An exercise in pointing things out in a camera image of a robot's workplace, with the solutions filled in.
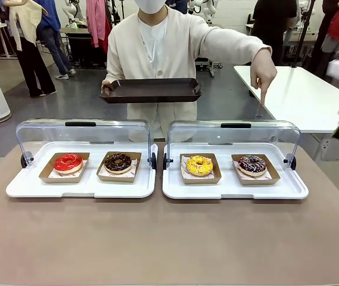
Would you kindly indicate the purple glazed sprinkled donut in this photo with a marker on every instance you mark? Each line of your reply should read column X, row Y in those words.
column 246, row 169

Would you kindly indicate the dark brown serving tray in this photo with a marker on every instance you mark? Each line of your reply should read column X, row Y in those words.
column 151, row 90

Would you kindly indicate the person's left forearm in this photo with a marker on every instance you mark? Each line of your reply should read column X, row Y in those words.
column 234, row 44

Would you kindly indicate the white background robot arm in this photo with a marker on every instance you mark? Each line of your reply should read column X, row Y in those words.
column 69, row 13

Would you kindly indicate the person's right forearm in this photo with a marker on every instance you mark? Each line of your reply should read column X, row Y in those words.
column 115, row 70

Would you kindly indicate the white paper donut liner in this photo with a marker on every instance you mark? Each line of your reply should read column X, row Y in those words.
column 268, row 175
column 134, row 167
column 83, row 168
column 184, row 172

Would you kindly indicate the yellow glazed donut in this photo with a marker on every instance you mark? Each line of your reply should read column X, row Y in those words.
column 217, row 175

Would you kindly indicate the yellow sprinkled donut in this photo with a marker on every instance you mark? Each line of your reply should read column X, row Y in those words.
column 193, row 168

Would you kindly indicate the person in cream cardigan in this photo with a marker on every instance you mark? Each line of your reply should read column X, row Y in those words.
column 157, row 59

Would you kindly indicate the chocolate sprinkled donut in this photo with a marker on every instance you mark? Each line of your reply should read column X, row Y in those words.
column 112, row 167

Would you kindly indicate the chocolate glazed donut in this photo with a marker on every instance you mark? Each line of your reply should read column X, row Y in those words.
column 103, row 177

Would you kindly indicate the red glazed donut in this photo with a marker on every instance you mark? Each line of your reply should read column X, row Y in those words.
column 45, row 177
column 63, row 167

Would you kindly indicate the person's left hand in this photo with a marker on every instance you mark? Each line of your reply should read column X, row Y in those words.
column 263, row 73

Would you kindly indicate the person's right hand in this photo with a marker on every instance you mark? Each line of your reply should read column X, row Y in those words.
column 107, row 85

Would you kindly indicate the white side table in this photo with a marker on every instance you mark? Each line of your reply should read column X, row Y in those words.
column 300, row 95

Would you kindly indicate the black lid hinge knob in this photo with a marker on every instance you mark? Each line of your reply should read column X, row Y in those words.
column 292, row 163
column 154, row 161
column 165, row 161
column 24, row 161

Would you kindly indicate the black tripod pole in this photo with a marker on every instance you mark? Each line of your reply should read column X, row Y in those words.
column 303, row 32

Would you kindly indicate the bystander in black clothes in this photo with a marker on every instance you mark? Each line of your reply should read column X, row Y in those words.
column 272, row 26

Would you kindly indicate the white display case base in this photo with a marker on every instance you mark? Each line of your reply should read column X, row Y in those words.
column 91, row 186
column 228, row 189

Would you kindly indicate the clear display case lid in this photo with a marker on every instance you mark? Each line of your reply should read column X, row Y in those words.
column 199, row 132
column 47, row 131

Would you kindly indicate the black wheeled chair base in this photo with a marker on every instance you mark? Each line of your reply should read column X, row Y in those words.
column 208, row 65

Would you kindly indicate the white face mask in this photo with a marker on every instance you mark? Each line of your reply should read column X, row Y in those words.
column 149, row 6

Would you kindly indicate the pink hanging garment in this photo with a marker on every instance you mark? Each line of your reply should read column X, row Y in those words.
column 96, row 21

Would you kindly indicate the bystander in blue top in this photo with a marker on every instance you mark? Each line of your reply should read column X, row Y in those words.
column 54, row 35

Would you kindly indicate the bystander in cream vest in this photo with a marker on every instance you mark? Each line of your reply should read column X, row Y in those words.
column 29, row 44

